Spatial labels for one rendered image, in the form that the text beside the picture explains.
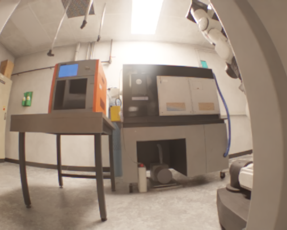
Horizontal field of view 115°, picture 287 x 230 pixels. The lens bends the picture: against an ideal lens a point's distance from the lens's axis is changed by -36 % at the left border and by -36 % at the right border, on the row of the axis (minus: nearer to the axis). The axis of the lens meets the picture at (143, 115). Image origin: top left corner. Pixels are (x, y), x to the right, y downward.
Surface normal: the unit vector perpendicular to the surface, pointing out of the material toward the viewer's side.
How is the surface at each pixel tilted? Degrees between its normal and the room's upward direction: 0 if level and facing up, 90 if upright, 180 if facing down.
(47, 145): 90
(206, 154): 90
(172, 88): 90
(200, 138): 90
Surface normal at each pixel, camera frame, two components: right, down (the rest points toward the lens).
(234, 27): -0.99, 0.03
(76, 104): 0.10, -0.19
